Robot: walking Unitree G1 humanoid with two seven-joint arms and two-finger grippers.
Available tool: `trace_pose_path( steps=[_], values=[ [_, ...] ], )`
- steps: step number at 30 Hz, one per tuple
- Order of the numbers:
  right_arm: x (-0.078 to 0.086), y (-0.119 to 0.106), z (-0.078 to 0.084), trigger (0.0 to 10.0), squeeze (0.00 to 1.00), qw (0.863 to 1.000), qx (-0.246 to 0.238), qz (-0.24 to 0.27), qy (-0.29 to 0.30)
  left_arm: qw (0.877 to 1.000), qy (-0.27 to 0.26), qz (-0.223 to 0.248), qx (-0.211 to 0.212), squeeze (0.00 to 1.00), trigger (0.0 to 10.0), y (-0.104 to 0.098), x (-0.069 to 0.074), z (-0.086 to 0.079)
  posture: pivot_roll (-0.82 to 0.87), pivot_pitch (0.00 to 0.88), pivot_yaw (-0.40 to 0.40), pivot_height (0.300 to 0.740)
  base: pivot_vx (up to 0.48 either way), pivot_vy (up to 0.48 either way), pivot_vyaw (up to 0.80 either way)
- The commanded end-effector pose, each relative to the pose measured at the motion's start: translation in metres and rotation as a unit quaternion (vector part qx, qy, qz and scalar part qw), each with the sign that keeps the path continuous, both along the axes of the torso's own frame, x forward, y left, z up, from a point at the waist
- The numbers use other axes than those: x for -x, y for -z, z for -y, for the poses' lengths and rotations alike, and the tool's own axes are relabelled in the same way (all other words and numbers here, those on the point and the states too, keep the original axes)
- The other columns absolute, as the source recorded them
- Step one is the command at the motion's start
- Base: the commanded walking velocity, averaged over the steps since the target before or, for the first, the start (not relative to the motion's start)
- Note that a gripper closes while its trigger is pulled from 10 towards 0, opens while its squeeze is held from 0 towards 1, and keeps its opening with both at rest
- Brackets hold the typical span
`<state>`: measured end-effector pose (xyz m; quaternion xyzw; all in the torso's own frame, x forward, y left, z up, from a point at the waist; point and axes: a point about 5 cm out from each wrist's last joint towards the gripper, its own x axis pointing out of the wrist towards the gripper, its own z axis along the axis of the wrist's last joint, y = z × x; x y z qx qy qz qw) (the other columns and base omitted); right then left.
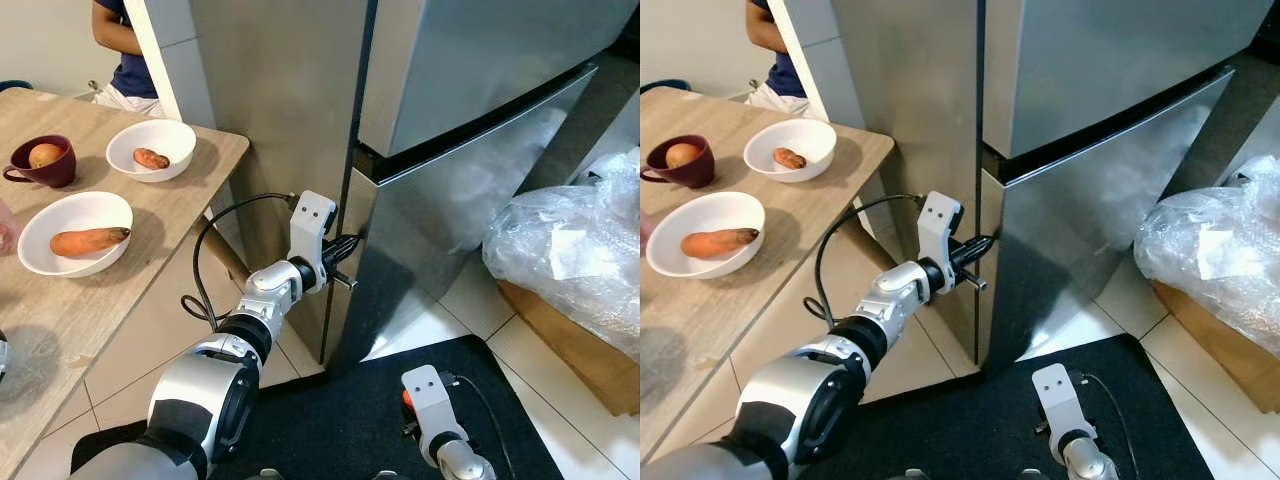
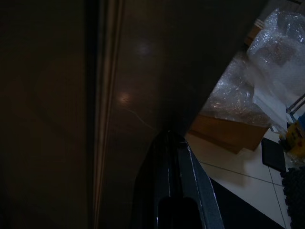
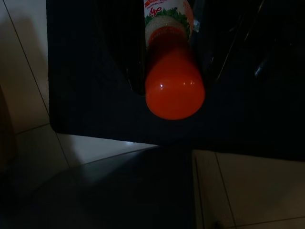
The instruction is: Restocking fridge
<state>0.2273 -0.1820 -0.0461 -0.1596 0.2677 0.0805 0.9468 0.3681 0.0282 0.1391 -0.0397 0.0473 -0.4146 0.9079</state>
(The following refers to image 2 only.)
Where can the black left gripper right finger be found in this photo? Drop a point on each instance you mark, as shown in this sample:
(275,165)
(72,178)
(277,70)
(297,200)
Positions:
(200,190)

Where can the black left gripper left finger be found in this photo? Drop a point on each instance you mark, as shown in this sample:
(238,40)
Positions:
(157,181)

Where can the dark grey fridge door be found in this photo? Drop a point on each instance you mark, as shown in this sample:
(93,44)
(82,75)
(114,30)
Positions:
(166,59)

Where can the dark grey fridge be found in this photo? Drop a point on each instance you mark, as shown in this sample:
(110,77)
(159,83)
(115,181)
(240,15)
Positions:
(43,107)

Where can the black smooth floor mat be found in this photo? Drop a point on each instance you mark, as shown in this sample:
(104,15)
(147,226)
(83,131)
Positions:
(243,207)

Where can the brown cardboard box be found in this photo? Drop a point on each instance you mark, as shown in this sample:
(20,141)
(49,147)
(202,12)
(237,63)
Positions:
(226,133)

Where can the black flat pad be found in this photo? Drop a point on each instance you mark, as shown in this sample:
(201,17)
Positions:
(272,155)

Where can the black textured foam mat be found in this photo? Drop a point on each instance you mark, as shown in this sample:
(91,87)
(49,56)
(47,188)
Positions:
(295,198)

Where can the yellow lidded bucket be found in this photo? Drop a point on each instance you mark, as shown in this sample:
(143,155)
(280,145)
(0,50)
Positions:
(296,140)

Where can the silver folding hand trolley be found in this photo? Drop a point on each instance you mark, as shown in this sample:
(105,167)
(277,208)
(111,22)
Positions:
(297,105)

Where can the clear bubble wrap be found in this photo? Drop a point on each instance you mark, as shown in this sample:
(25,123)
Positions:
(274,52)

